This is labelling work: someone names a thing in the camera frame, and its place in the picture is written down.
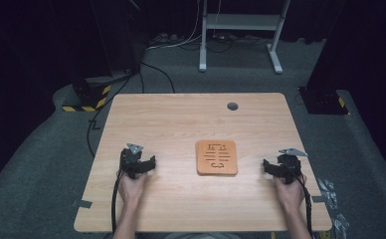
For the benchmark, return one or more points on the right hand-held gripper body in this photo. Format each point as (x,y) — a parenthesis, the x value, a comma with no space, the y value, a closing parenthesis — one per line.
(289,166)

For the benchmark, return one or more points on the white metal stand frame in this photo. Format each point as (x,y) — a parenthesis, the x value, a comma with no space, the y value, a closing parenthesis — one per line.
(240,21)

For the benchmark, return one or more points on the black perforated stand base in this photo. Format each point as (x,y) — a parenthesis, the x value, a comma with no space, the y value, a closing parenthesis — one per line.
(323,101)

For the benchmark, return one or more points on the orange wooden slotted coaster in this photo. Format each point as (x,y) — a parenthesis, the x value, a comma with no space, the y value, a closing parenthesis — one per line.
(217,156)
(217,174)

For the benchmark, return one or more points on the black yellow striped stand base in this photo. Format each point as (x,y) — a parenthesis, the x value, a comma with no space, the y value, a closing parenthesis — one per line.
(93,96)

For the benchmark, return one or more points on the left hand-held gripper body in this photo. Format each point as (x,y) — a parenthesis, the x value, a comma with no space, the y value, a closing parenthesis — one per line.
(130,162)

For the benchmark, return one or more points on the power strip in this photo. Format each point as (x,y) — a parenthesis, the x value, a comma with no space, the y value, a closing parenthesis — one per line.
(162,38)

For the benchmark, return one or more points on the person's left hand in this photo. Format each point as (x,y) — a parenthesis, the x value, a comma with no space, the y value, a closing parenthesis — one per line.
(131,189)

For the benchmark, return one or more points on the black stand pole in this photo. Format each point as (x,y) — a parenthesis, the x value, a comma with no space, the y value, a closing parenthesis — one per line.
(114,36)

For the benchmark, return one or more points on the clear plastic wrapper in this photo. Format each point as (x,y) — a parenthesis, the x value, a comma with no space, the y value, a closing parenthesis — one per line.
(328,194)

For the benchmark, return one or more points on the grey tape strip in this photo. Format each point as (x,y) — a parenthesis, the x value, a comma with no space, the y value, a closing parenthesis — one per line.
(319,199)
(82,203)

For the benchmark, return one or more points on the person's right hand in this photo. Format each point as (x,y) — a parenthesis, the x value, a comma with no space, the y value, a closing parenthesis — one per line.
(291,194)

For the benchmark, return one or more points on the person's grey clothing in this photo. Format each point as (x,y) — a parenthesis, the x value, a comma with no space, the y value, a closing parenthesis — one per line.
(201,236)

